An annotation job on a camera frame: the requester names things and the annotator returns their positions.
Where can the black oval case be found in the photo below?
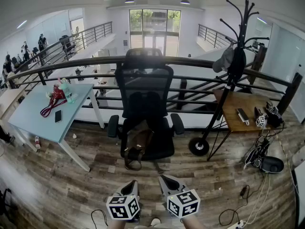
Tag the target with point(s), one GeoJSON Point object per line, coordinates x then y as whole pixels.
{"type": "Point", "coordinates": [271, 164]}

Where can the dark curved metal railing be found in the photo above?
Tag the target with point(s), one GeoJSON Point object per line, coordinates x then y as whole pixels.
{"type": "Point", "coordinates": [190, 61]}

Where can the glass entrance doors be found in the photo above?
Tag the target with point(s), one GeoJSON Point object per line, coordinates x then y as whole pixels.
{"type": "Point", "coordinates": [155, 32]}

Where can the person's left forearm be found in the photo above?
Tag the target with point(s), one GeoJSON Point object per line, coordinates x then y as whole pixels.
{"type": "Point", "coordinates": [119, 225]}

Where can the small dome pendant lamp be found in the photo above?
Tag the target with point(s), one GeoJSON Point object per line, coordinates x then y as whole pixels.
{"type": "Point", "coordinates": [185, 2]}
{"type": "Point", "coordinates": [129, 1]}

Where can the white desk with black edge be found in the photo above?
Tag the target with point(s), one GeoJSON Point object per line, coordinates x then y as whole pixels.
{"type": "Point", "coordinates": [300, 199]}

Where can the plastic bottle red label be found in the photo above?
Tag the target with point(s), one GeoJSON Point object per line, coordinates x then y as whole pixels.
{"type": "Point", "coordinates": [37, 142]}

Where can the person's grey clothing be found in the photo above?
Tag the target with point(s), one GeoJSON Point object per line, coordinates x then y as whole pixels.
{"type": "Point", "coordinates": [166, 227]}

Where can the white and black power bank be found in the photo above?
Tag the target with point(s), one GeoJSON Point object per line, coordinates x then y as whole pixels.
{"type": "Point", "coordinates": [243, 115]}

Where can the ceiling strip light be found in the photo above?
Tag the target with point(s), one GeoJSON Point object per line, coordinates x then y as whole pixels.
{"type": "Point", "coordinates": [261, 20]}
{"type": "Point", "coordinates": [22, 24]}

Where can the red pouch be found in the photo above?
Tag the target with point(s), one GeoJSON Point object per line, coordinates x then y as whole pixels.
{"type": "Point", "coordinates": [58, 93]}

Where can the short dark balcony railing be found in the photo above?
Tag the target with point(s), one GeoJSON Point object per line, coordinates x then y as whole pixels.
{"type": "Point", "coordinates": [214, 36]}

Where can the long dark balcony railing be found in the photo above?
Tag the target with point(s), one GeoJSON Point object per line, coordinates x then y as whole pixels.
{"type": "Point", "coordinates": [95, 28]}

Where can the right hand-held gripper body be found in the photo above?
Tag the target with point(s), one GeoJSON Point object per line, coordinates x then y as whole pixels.
{"type": "Point", "coordinates": [183, 203]}

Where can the black floor object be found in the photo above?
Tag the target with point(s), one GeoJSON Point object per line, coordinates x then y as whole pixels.
{"type": "Point", "coordinates": [3, 201]}

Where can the black coat rack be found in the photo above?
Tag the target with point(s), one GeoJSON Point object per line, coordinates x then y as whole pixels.
{"type": "Point", "coordinates": [199, 146]}

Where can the black hanging garment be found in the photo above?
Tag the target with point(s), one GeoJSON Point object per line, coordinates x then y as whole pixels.
{"type": "Point", "coordinates": [238, 61]}

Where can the brown leather bag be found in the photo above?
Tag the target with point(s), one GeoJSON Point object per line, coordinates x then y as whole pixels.
{"type": "Point", "coordinates": [139, 137]}

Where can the black power adapter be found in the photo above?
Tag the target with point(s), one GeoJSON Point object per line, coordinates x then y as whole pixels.
{"type": "Point", "coordinates": [243, 191]}

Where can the black mesh office chair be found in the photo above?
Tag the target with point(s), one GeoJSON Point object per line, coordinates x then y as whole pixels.
{"type": "Point", "coordinates": [145, 96]}

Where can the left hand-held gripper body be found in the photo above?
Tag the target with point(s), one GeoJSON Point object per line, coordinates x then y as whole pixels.
{"type": "Point", "coordinates": [122, 209]}

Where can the white power strip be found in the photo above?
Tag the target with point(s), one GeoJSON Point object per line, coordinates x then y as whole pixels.
{"type": "Point", "coordinates": [236, 225]}

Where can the person's right forearm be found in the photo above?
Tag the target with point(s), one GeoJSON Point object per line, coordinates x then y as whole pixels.
{"type": "Point", "coordinates": [193, 223]}

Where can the light wooden desk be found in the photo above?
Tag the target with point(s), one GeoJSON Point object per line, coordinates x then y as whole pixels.
{"type": "Point", "coordinates": [9, 99]}

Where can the light blue table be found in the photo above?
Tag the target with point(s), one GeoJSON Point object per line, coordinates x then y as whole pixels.
{"type": "Point", "coordinates": [31, 120]}

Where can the spare hand-held gripper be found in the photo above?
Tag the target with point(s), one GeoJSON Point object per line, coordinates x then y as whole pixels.
{"type": "Point", "coordinates": [274, 116]}
{"type": "Point", "coordinates": [260, 119]}

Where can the white rounded object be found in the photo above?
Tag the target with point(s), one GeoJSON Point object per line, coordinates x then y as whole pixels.
{"type": "Point", "coordinates": [299, 157]}

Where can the distant black office chair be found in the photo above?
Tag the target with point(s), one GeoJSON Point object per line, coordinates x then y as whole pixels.
{"type": "Point", "coordinates": [68, 45]}

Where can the grey cap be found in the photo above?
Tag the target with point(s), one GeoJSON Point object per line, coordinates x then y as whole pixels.
{"type": "Point", "coordinates": [224, 59]}

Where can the wooden side table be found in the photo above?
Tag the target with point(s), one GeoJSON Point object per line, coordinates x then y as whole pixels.
{"type": "Point", "coordinates": [240, 101]}

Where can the black smartphone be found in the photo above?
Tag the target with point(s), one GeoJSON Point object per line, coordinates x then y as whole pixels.
{"type": "Point", "coordinates": [58, 116]}

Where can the person's white shoe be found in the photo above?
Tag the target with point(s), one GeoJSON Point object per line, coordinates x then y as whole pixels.
{"type": "Point", "coordinates": [155, 222]}

